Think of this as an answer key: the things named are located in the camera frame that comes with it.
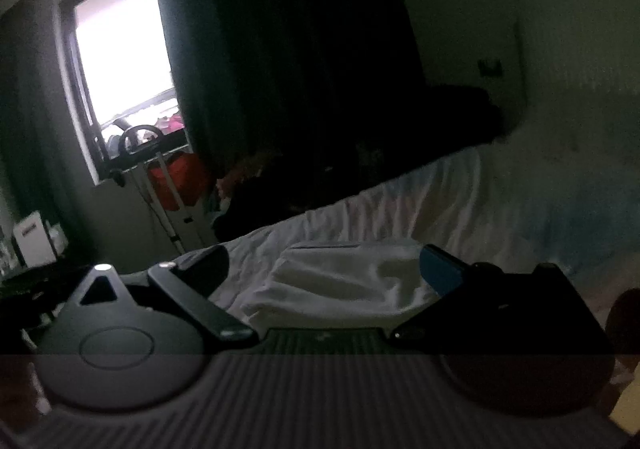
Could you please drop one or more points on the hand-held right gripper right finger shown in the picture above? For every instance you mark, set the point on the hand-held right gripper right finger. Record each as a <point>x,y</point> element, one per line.
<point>440,269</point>

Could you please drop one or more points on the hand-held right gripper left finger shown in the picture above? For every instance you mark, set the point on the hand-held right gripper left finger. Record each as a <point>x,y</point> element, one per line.
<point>205,264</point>

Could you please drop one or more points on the white garment with dark stripe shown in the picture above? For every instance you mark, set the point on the white garment with dark stripe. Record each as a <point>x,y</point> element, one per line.
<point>340,279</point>

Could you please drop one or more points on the white-backed black chair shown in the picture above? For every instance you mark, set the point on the white-backed black chair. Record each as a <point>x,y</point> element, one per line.
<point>35,236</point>

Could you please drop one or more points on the bed with pale wrinkled sheet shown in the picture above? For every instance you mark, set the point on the bed with pale wrinkled sheet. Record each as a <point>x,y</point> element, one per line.
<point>450,199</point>

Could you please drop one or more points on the red bag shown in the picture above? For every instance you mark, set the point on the red bag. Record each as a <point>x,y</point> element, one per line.
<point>180,176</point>

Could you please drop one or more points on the brown stuffed toy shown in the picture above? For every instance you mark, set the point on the brown stuffed toy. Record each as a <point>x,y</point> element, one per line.
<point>245,174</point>

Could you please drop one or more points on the dark green narrow curtain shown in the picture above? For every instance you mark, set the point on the dark green narrow curtain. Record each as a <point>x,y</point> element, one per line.
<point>25,154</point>

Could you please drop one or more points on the dark headboard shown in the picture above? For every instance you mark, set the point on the dark headboard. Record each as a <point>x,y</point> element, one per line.
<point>465,114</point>

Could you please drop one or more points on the dark-framed window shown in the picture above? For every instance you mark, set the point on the dark-framed window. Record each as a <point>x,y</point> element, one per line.
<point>125,54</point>

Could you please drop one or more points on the dark green wide curtain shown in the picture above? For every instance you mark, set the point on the dark green wide curtain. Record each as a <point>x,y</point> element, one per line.
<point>300,54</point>

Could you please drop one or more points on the dark wall switch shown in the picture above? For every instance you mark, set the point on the dark wall switch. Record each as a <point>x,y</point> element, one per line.
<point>490,67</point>

